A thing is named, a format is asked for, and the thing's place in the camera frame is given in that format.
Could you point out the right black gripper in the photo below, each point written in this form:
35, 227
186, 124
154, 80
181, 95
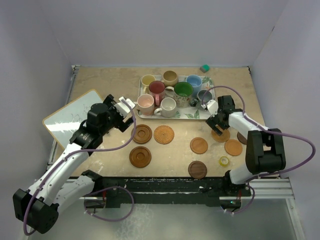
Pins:
211, 122

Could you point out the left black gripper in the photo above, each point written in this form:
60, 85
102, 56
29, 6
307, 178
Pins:
120, 125

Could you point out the light wood round coaster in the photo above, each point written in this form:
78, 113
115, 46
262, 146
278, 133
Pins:
199, 145

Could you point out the brown ringed wooden saucer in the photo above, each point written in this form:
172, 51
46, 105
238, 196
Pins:
143, 134

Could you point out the large brown ringed saucer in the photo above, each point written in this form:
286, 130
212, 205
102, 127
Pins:
140, 157

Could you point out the woven rattan coaster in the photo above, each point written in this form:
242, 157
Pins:
163, 134
225, 136

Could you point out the floral serving tray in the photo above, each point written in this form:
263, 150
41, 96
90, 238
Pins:
191, 112

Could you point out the dark walnut round coaster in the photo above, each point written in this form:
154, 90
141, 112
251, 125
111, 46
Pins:
197, 170

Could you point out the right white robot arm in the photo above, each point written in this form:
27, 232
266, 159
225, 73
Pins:
264, 154

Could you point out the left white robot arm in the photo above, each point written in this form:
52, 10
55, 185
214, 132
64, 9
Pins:
39, 206

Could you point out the grey cup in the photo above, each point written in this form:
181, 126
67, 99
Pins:
203, 98

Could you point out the right light wood coaster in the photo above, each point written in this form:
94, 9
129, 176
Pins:
233, 147

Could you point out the right dark wood coaster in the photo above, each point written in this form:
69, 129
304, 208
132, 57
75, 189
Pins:
241, 138

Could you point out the light blue cup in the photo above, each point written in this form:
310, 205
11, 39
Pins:
196, 83

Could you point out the tan wooden cup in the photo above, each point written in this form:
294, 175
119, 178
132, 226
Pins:
170, 78

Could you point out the green floral mug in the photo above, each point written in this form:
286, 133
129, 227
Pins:
181, 93

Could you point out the yellow tape roll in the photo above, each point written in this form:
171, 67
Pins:
224, 161

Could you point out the white beige mug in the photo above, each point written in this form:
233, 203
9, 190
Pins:
167, 108

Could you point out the yellow mug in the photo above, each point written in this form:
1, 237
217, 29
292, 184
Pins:
145, 81

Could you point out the red pink mug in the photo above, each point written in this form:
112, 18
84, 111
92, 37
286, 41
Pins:
157, 90

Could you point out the green eraser block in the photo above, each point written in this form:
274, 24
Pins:
204, 68

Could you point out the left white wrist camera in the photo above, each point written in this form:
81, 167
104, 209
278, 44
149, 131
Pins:
125, 106

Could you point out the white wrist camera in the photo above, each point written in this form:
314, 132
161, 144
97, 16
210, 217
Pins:
125, 106
211, 106

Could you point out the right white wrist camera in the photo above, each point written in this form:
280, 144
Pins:
211, 106

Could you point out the small whiteboard wooden frame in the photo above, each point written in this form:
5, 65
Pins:
65, 121

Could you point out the black aluminium base frame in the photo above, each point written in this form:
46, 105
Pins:
115, 191

